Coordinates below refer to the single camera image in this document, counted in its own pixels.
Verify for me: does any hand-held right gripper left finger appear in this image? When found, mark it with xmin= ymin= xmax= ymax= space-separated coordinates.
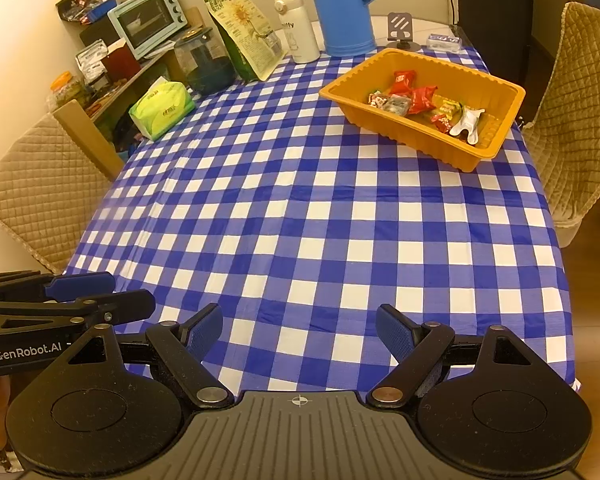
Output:
xmin=42 ymin=303 xmax=235 ymax=409

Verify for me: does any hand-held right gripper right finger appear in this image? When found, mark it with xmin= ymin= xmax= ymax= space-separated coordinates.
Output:
xmin=366 ymin=303 xmax=557 ymax=409

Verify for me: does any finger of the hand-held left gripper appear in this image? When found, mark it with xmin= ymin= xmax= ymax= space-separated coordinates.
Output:
xmin=0 ymin=270 xmax=116 ymax=305
xmin=0 ymin=289 xmax=156 ymax=334

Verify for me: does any orange plastic tray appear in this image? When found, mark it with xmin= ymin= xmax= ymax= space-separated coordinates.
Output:
xmin=319 ymin=47 xmax=527 ymax=173

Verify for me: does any white green snack wrapper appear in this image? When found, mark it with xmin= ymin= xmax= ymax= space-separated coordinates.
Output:
xmin=449 ymin=102 xmax=486 ymax=146

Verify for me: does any long clear snack packet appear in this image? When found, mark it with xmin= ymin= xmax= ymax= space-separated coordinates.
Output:
xmin=380 ymin=95 xmax=412 ymax=116

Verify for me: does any large red snack packet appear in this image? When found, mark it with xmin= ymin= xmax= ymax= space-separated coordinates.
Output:
xmin=406 ymin=85 xmax=438 ymax=116

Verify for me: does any chair with quilted seat cover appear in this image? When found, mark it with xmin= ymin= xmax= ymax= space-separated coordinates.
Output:
xmin=0 ymin=99 xmax=126 ymax=275

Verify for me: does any blue checkered tablecloth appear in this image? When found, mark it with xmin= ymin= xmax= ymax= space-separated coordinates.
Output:
xmin=62 ymin=42 xmax=583 ymax=393

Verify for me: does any green tissue pack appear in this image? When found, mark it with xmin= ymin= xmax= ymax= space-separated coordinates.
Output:
xmin=128 ymin=76 xmax=197 ymax=141

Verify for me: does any orange lid jar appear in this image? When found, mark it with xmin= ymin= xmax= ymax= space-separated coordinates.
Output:
xmin=47 ymin=71 xmax=93 ymax=111

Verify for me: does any dark red box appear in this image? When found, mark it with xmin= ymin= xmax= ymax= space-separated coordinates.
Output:
xmin=101 ymin=40 xmax=142 ymax=81

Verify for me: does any white packaged box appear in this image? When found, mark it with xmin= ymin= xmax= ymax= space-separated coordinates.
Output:
xmin=75 ymin=42 xmax=108 ymax=78

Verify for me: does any wooden shelf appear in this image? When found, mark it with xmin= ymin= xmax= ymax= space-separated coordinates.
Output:
xmin=47 ymin=7 xmax=206 ymax=161

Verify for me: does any glass jar with dark lid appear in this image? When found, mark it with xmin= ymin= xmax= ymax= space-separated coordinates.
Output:
xmin=174 ymin=27 xmax=237 ymax=95

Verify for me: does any black box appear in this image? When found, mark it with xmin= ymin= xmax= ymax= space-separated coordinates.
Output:
xmin=79 ymin=22 xmax=118 ymax=53

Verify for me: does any light blue toaster oven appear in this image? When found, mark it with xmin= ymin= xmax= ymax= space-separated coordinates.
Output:
xmin=107 ymin=0 xmax=187 ymax=60

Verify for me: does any black snack bag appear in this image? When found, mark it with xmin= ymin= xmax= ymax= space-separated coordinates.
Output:
xmin=56 ymin=0 xmax=101 ymax=25

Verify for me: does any chair with draped quilted cover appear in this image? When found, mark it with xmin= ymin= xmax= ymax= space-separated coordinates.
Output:
xmin=522 ymin=1 xmax=600 ymax=248

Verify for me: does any green printed snack bag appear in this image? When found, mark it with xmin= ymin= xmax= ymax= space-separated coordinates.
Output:
xmin=202 ymin=0 xmax=288 ymax=82

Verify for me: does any small blue white box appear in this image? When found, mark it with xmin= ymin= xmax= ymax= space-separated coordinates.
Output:
xmin=426 ymin=33 xmax=463 ymax=52

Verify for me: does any grey phone stand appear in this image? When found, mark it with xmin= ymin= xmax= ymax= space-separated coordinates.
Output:
xmin=386 ymin=12 xmax=423 ymax=52

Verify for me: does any white insulated bottle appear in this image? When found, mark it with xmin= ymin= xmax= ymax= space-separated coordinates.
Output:
xmin=274 ymin=0 xmax=322 ymax=64

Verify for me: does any blue thermos jug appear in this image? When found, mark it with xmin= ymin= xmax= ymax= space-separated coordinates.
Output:
xmin=302 ymin=0 xmax=378 ymax=58

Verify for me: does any black refrigerator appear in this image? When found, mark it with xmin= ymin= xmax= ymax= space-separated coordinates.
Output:
xmin=452 ymin=0 xmax=536 ymax=73

